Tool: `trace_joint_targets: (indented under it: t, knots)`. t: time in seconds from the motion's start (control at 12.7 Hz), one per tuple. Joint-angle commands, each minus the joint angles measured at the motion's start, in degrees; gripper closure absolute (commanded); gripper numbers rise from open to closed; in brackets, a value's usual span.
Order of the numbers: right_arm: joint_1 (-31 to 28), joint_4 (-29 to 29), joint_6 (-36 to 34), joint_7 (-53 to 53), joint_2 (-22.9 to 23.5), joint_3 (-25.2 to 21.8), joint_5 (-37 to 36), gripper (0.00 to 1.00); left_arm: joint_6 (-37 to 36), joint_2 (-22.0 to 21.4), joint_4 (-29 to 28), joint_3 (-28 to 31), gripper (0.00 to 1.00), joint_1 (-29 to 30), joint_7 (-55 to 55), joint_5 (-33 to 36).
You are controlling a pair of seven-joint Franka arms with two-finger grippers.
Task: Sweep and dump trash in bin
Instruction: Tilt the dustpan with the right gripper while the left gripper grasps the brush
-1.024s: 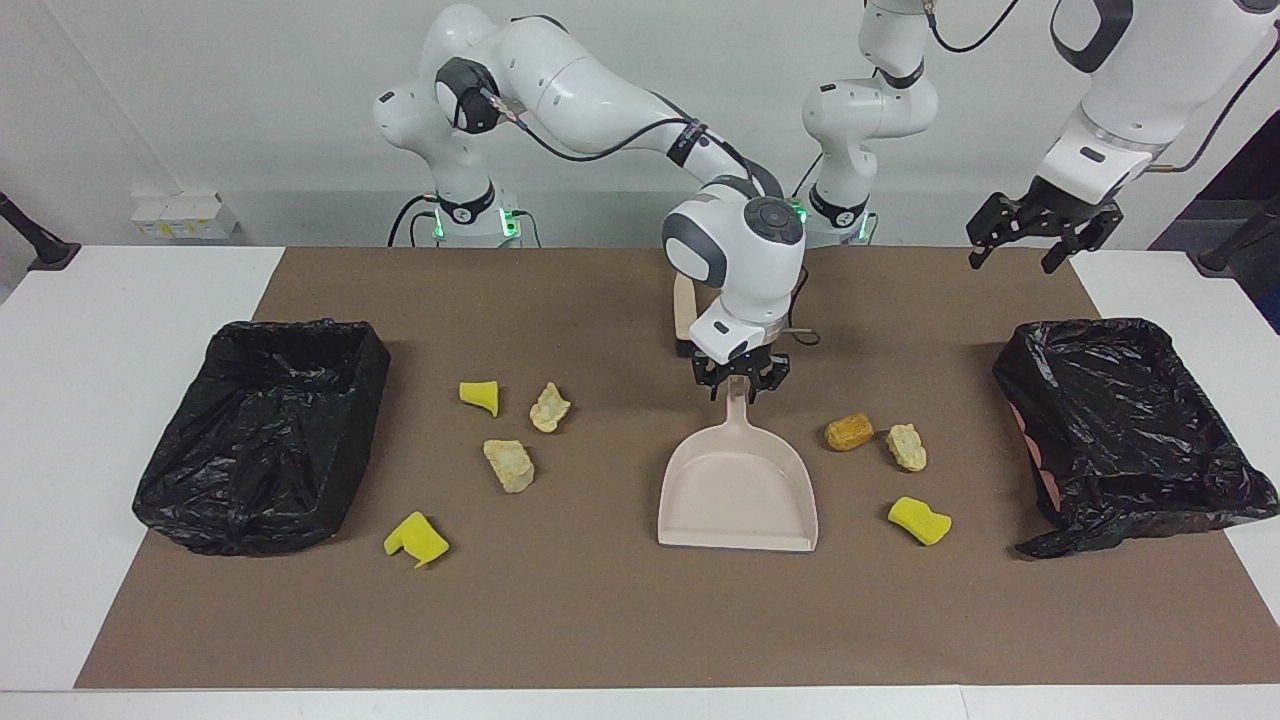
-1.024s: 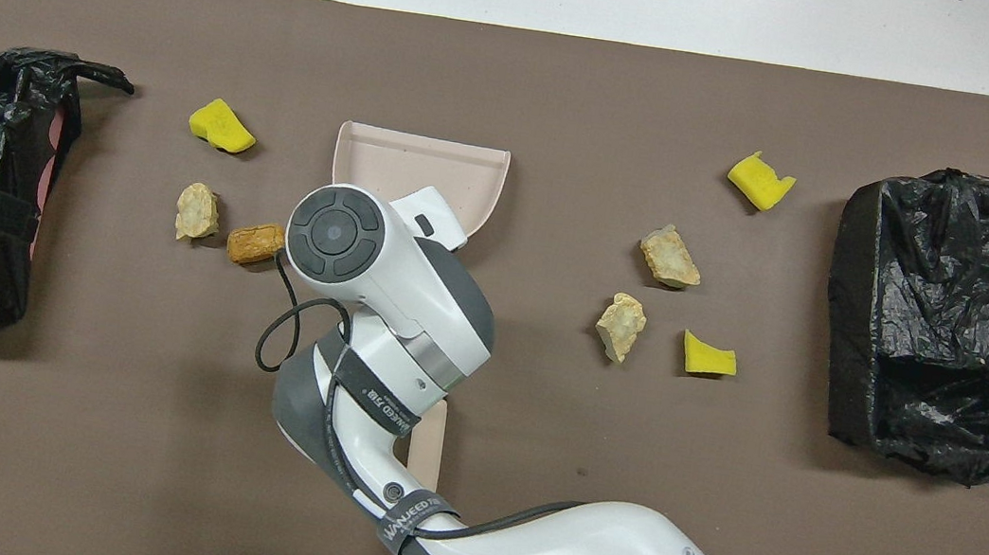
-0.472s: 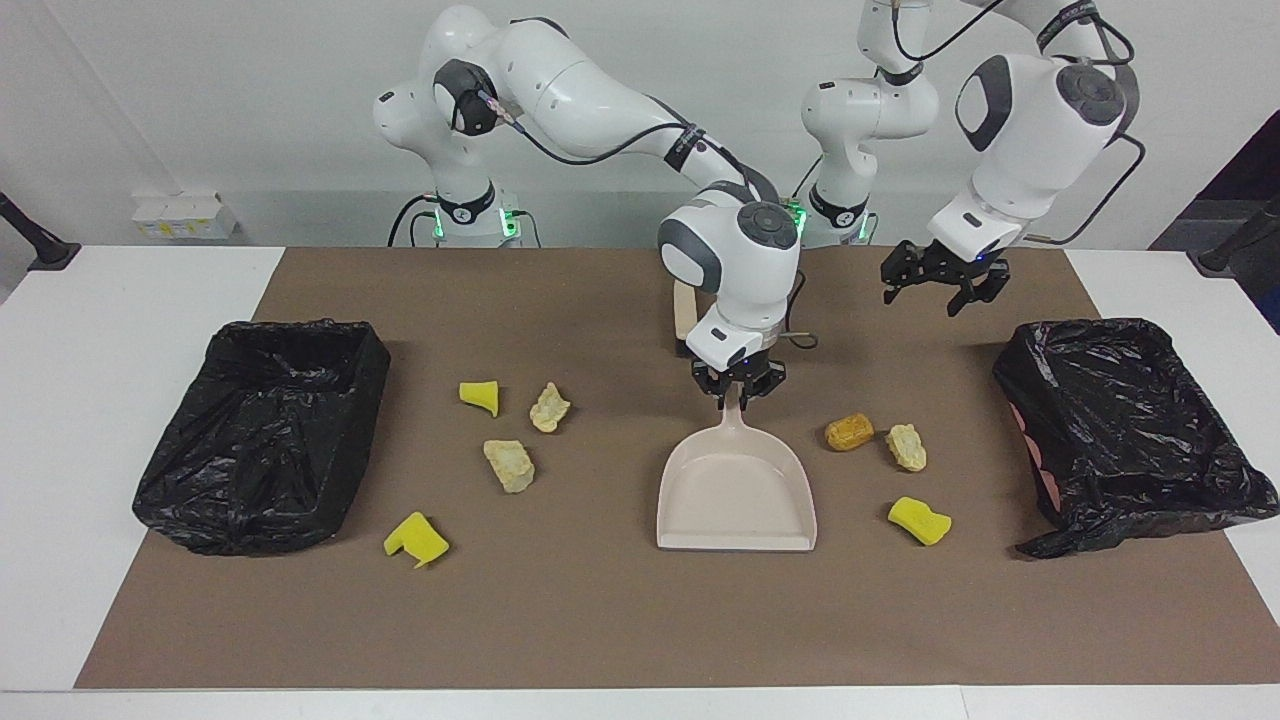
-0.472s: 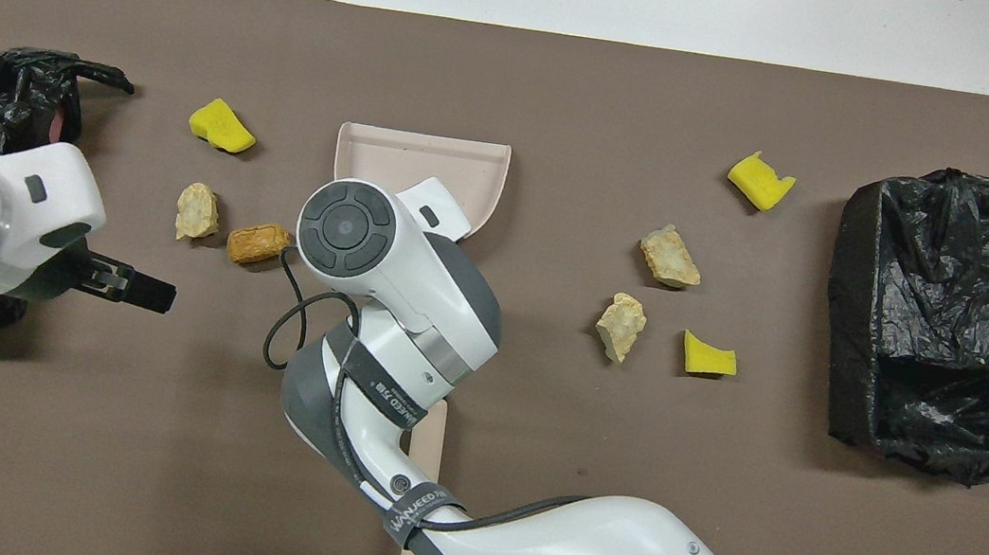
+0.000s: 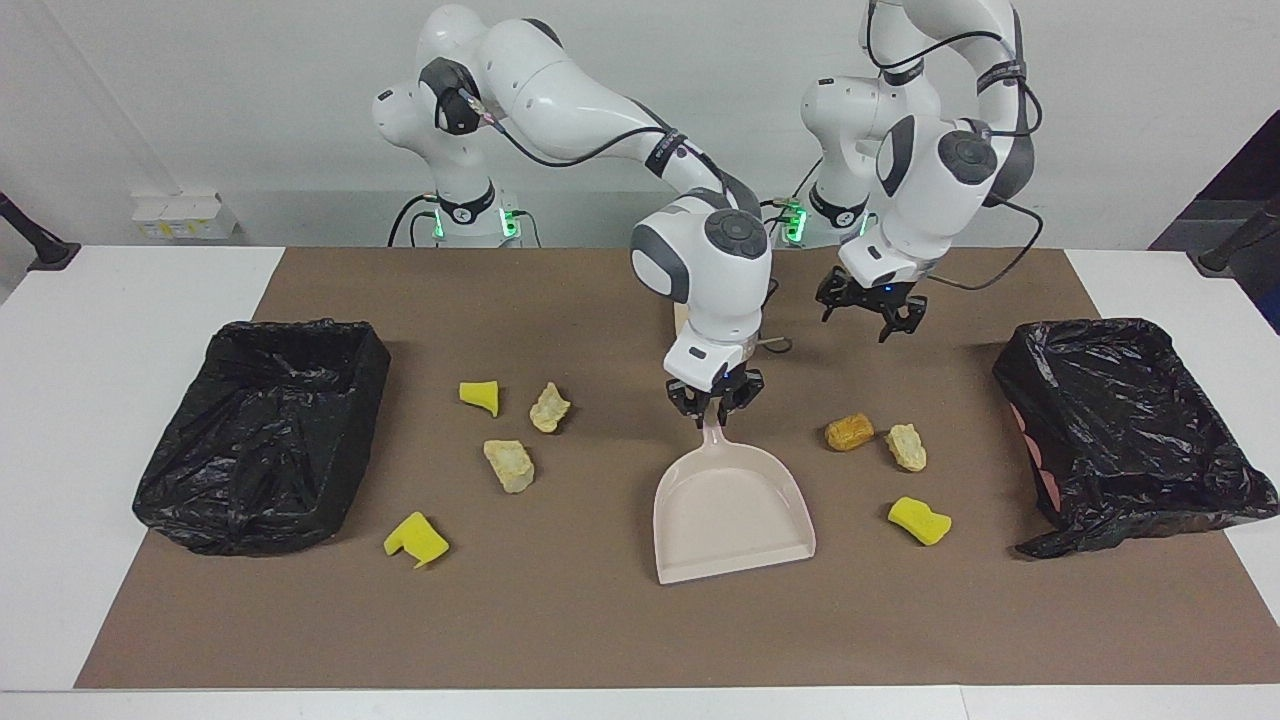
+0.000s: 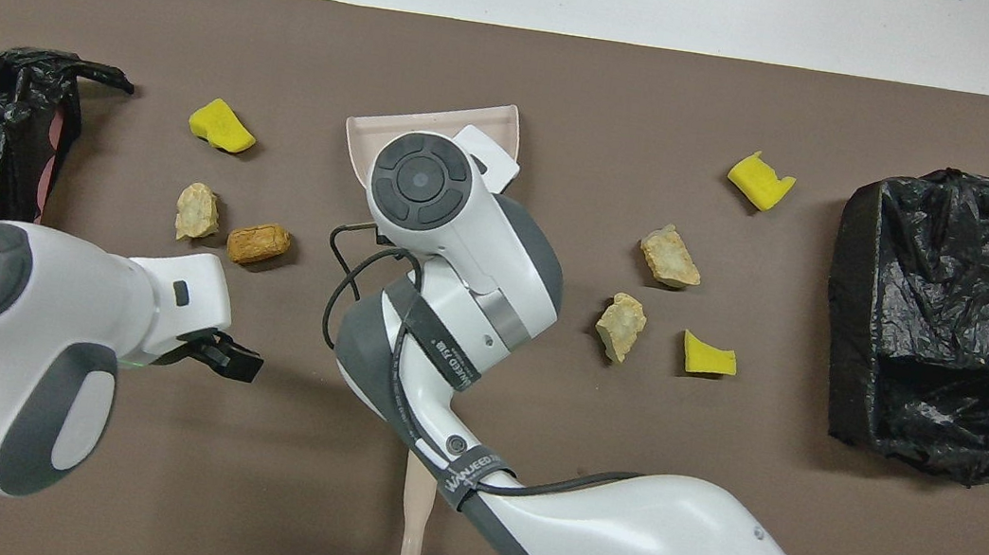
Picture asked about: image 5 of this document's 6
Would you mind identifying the black plastic trash bag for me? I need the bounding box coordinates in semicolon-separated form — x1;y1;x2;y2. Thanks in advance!
132;319;392;557
992;318;1280;559

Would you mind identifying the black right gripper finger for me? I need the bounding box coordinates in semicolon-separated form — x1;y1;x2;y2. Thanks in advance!
667;380;710;431
720;373;767;414

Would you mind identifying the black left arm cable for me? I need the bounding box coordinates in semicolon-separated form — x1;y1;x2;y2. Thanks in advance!
865;0;1046;291

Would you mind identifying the yellow sponge green backing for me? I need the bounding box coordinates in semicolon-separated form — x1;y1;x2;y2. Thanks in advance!
888;496;953;547

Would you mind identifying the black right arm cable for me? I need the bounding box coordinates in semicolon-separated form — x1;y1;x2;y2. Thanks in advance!
440;85;796;357

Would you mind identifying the black base cable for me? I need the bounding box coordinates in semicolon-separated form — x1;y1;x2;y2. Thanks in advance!
388;193;441;248

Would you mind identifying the beige rock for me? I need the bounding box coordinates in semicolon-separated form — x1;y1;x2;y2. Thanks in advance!
483;439;536;495

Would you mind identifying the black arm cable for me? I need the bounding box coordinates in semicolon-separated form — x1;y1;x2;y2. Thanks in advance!
865;0;1046;291
440;85;796;357

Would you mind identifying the beige plastic dustpan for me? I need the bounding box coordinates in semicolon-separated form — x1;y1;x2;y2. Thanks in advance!
652;415;817;586

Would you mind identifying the brown table mat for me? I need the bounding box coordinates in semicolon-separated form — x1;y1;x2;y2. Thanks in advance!
75;247;1280;689

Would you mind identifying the pink bin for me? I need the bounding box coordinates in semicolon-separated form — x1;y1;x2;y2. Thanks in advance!
1012;405;1063;511

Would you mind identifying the dark background equipment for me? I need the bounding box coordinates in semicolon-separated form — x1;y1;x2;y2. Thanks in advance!
1148;105;1280;336

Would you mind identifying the striped beige bread chunk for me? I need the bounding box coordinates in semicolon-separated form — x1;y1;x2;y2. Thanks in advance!
885;423;929;473

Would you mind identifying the orange brown bread roll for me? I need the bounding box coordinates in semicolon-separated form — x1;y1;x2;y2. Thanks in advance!
824;413;876;453

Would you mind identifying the black stand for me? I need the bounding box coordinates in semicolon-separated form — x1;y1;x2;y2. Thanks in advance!
1188;195;1280;278
0;190;82;273

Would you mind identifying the notched yellow sponge piece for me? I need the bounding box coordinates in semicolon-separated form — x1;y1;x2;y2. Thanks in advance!
383;511;451;570

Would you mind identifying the white wall socket box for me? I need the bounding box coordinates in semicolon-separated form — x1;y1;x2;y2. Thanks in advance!
132;193;240;241

